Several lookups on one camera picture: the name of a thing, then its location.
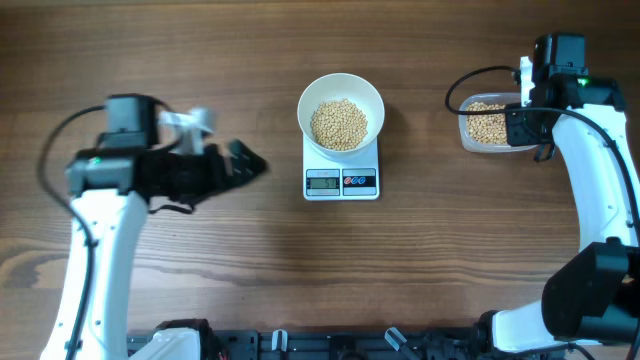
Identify white digital kitchen scale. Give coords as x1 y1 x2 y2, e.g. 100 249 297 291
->
302 138 381 201

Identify soybeans in white bowl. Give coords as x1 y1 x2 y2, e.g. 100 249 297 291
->
310 98 368 151

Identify clear plastic container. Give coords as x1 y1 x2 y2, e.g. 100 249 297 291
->
459 93 534 153

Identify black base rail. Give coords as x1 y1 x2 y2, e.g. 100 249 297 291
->
124 327 566 360

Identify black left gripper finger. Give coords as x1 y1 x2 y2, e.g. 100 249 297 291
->
228 139 268 175
199 169 265 202

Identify white round bowl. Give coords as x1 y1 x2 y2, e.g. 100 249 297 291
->
297 73 386 157

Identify pile of soybeans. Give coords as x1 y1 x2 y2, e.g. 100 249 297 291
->
466 114 507 145

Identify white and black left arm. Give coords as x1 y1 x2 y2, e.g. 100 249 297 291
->
36 94 268 359

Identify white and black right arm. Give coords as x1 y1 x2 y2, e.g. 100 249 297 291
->
479 32 639 359

